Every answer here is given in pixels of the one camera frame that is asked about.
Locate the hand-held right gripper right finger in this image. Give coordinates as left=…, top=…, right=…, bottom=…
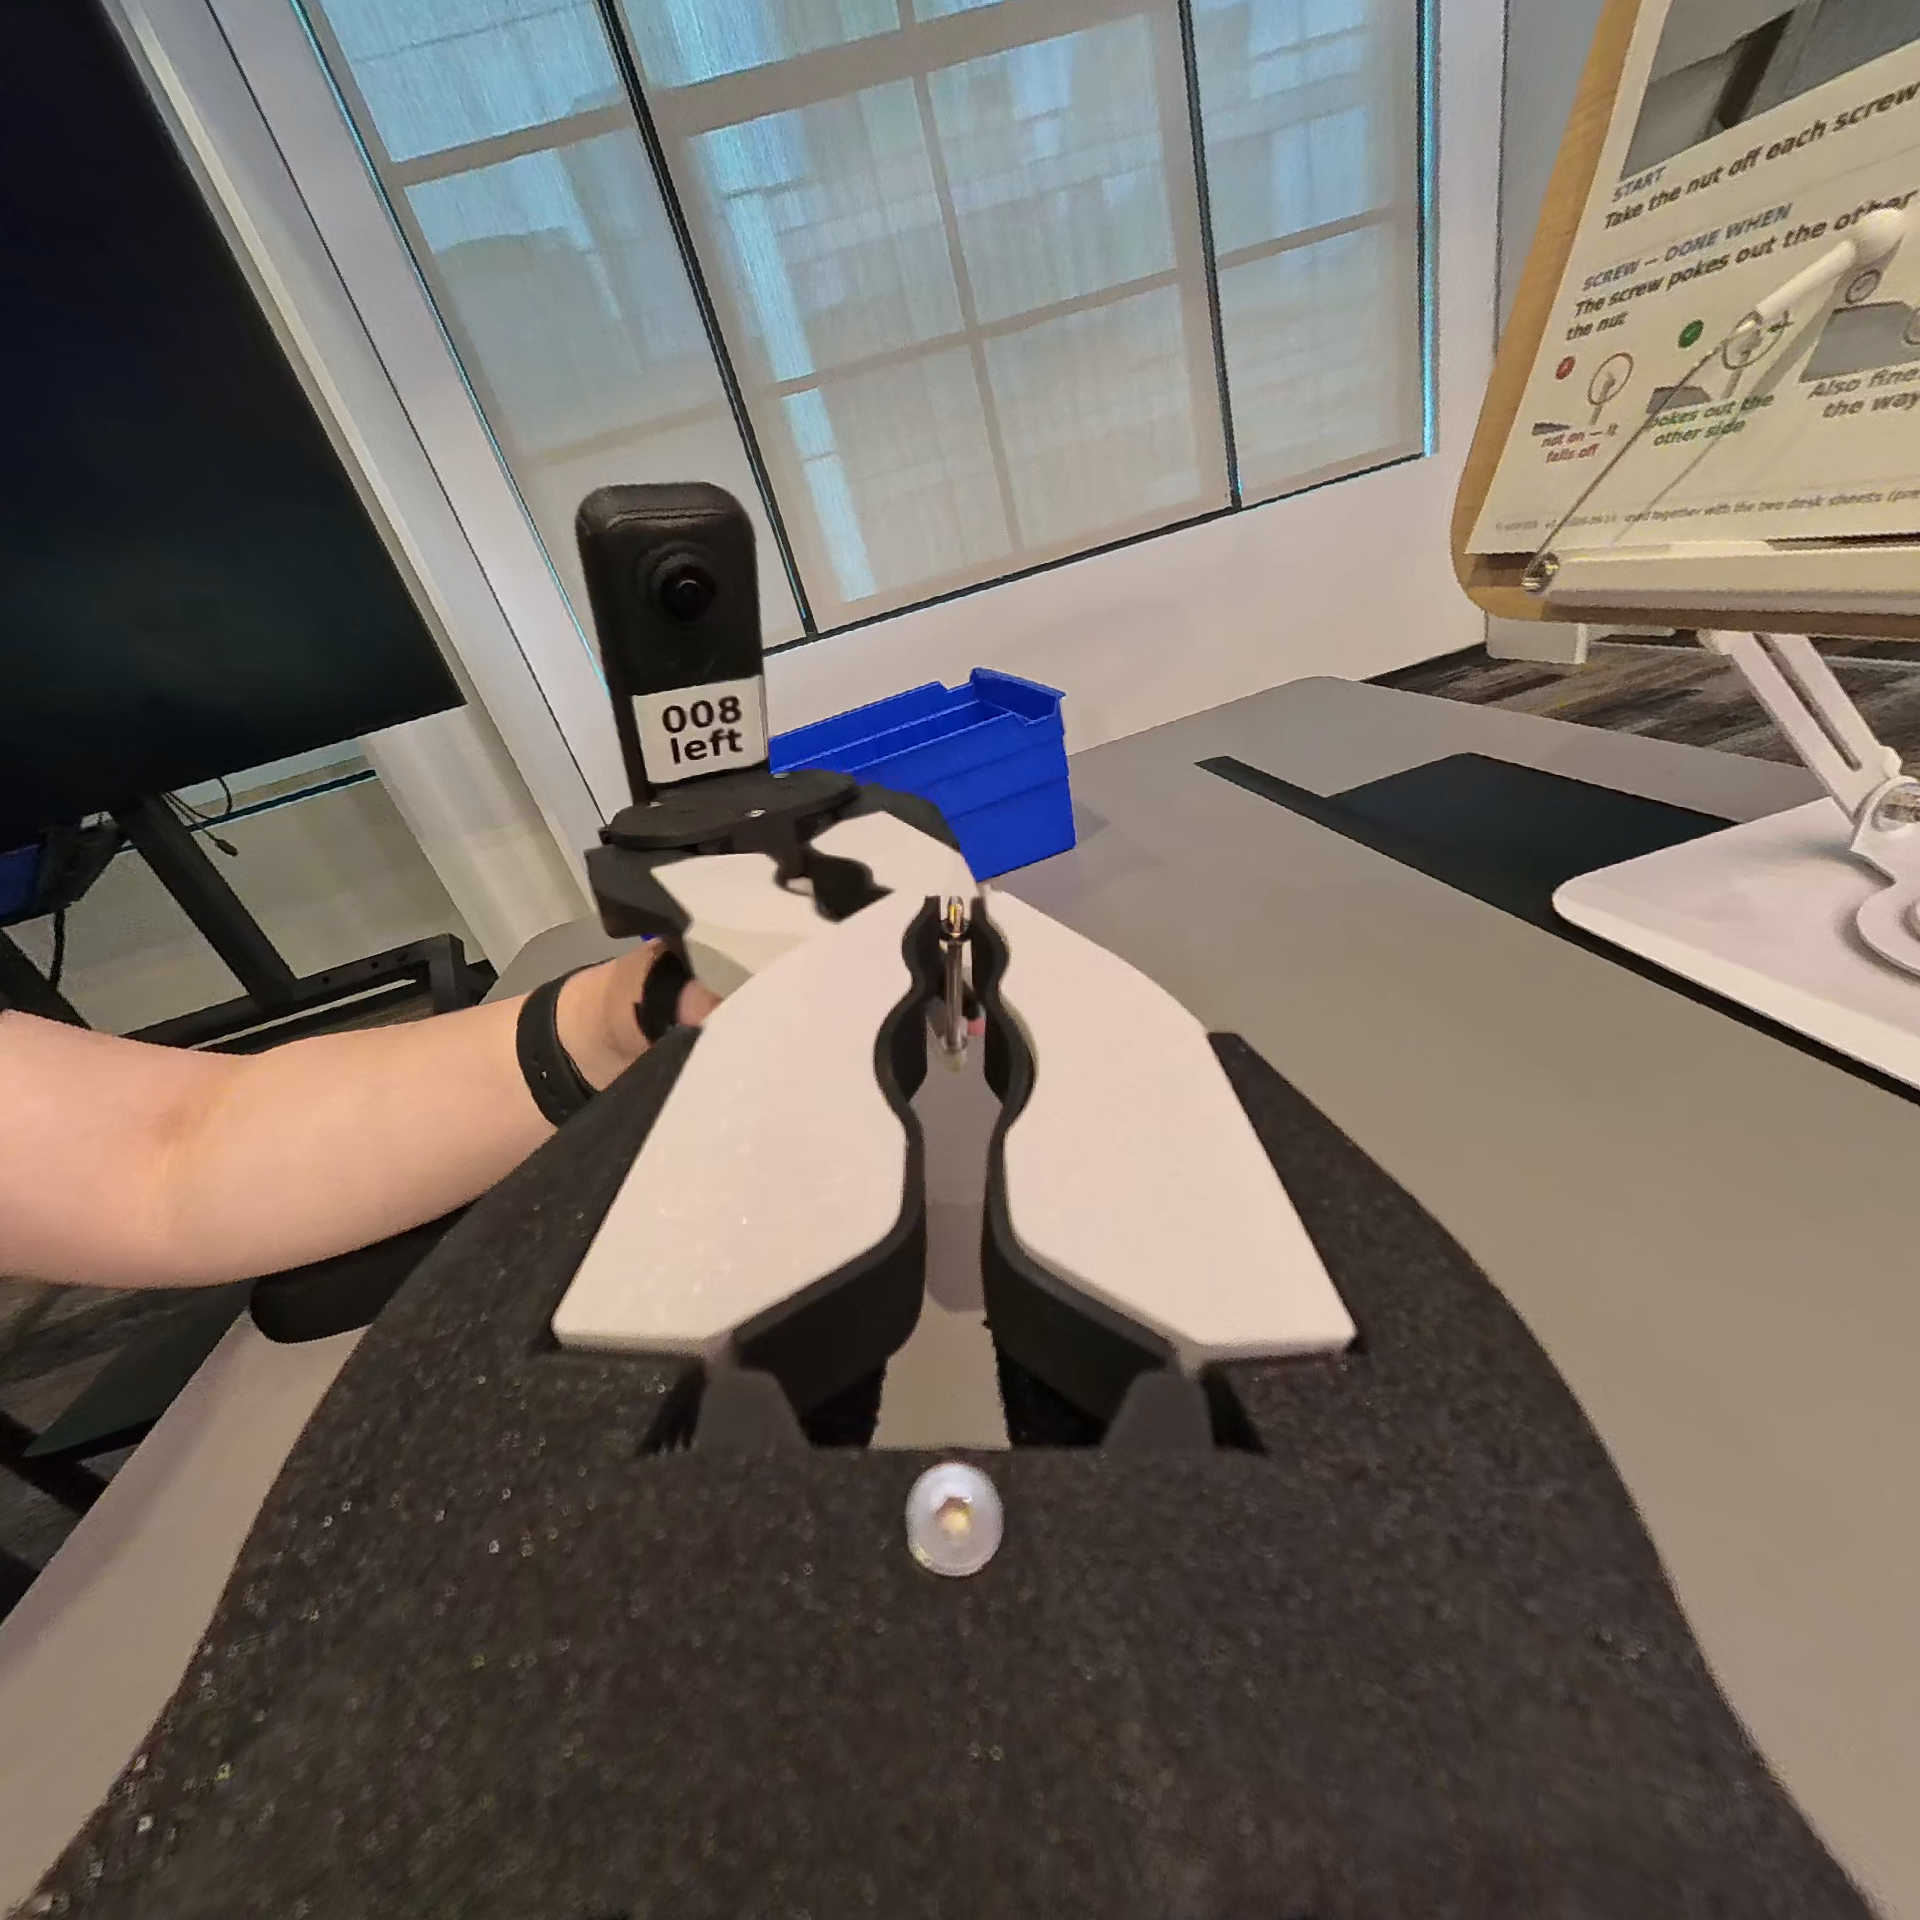
left=974, top=890, right=1364, bottom=1373

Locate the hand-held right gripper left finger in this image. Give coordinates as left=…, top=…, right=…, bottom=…
left=547, top=890, right=927, bottom=1373

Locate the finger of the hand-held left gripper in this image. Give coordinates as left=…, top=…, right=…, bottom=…
left=822, top=824, right=983, bottom=921
left=658, top=853, right=844, bottom=1000

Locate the blue plastic bin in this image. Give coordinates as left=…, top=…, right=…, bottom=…
left=770, top=669, right=1077, bottom=886

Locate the person's left forearm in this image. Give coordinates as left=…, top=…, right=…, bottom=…
left=0, top=1000, right=563, bottom=1288

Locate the grey desk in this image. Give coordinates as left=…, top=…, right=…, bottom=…
left=0, top=673, right=1920, bottom=1920

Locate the person's left hand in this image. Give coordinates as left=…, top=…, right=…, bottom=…
left=563, top=948, right=725, bottom=1093

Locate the black wrist band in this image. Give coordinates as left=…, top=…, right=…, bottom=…
left=512, top=968, right=607, bottom=1129

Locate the large gridded window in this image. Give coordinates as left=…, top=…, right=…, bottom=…
left=294, top=0, right=1442, bottom=641

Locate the black wrist rest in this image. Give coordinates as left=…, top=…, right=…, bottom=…
left=247, top=1214, right=459, bottom=1346

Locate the black display screen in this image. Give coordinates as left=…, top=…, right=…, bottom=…
left=0, top=0, right=471, bottom=858

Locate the printed instruction sheet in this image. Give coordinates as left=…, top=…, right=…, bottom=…
left=1470, top=0, right=1920, bottom=564

